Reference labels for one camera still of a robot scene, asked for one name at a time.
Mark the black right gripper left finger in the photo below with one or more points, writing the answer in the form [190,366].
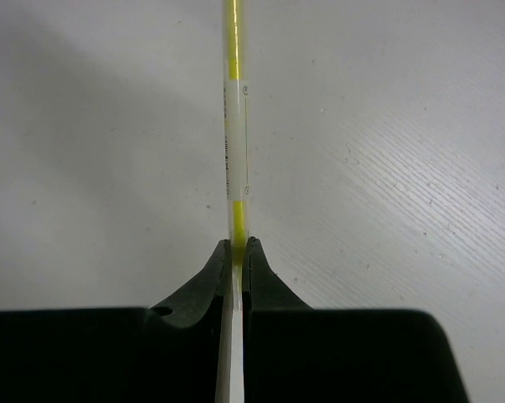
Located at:
[164,353]

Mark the yellow red felt pen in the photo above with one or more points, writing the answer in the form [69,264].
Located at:
[231,379]

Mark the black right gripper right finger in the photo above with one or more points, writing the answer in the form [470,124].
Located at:
[296,353]

